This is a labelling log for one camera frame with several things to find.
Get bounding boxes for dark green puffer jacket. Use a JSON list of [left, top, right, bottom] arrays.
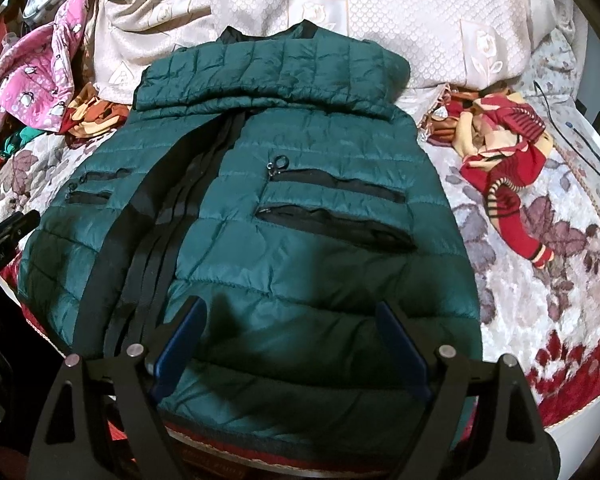
[[18, 23, 481, 458]]

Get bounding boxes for green cloth piece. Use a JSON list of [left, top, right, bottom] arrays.
[[2, 127, 44, 157]]

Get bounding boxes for pink penguin print cloth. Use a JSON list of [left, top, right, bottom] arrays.
[[0, 0, 93, 133]]

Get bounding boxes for orange yellow red garment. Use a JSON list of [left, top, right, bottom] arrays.
[[59, 81, 556, 270]]

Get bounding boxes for beige patterned quilt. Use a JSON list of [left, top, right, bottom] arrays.
[[84, 0, 588, 103]]

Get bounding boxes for black cable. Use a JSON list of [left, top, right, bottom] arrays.
[[532, 79, 600, 198]]

